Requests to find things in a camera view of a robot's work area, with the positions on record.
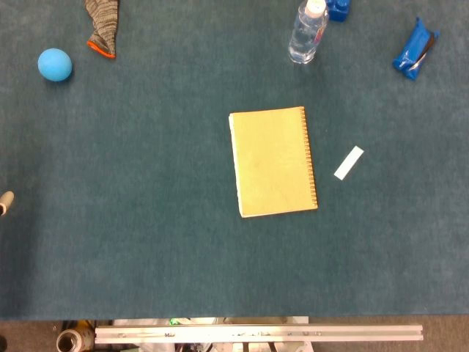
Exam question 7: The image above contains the white paper strip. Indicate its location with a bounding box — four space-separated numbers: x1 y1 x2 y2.
333 145 365 181

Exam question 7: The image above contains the yellow spiral notebook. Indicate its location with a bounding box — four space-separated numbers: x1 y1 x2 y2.
228 106 319 219

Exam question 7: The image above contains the teal table cloth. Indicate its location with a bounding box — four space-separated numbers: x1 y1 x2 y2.
0 0 469 321

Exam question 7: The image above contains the clear plastic water bottle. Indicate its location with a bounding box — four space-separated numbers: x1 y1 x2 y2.
287 0 330 65

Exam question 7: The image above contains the blue toy brick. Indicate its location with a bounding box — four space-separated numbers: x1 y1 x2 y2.
325 0 352 23

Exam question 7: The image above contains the grey striped sock orange trim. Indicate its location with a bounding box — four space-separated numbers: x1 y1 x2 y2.
84 0 121 59

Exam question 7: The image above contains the blue ball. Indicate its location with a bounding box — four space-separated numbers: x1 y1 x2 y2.
37 48 73 82

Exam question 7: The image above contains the blue snack packet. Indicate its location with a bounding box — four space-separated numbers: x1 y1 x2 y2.
391 16 440 81

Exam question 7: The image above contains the aluminium profile rail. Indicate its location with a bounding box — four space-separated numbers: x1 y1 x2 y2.
95 323 424 345

